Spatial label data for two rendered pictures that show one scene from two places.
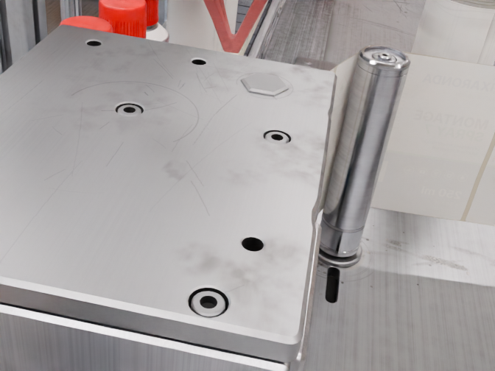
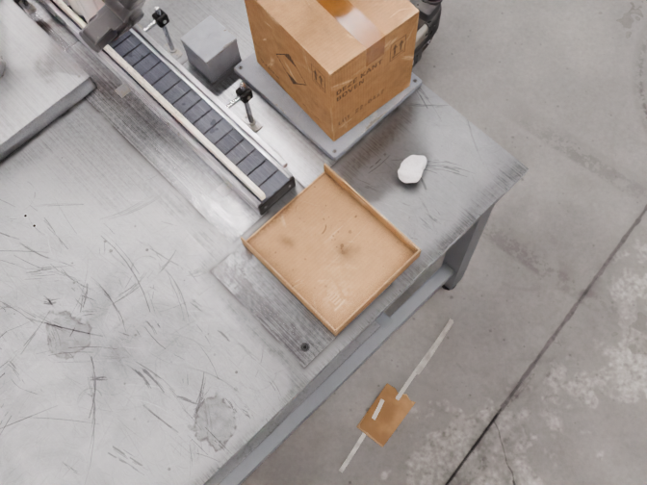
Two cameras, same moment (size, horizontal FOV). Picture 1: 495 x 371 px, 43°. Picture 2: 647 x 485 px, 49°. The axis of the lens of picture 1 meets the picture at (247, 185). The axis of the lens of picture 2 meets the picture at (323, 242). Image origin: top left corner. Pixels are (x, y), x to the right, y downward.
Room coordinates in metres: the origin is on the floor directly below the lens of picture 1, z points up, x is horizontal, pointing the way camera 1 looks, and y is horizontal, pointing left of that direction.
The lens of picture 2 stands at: (1.99, -0.41, 2.31)
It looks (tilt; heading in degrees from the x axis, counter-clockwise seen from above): 68 degrees down; 136
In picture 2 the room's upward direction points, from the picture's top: 6 degrees counter-clockwise
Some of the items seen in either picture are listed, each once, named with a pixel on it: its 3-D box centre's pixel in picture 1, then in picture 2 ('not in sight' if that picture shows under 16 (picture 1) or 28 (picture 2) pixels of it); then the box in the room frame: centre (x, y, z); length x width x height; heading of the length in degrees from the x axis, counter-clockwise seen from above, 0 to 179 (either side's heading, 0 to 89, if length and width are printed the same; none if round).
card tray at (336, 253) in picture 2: not in sight; (329, 246); (1.58, 0.00, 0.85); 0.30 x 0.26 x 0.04; 175
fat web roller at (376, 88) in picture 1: (357, 163); not in sight; (0.44, -0.09, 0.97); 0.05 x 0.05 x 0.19
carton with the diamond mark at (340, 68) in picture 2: not in sight; (330, 38); (1.29, 0.35, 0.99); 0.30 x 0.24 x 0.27; 170
